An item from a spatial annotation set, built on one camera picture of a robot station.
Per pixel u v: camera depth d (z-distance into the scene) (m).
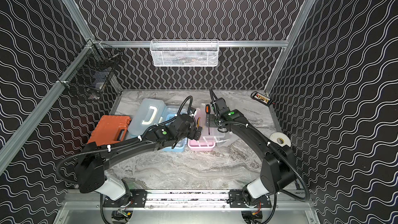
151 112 0.94
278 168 0.42
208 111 0.89
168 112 0.91
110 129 0.95
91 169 0.42
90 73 0.93
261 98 1.13
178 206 0.73
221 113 0.64
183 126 0.60
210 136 0.81
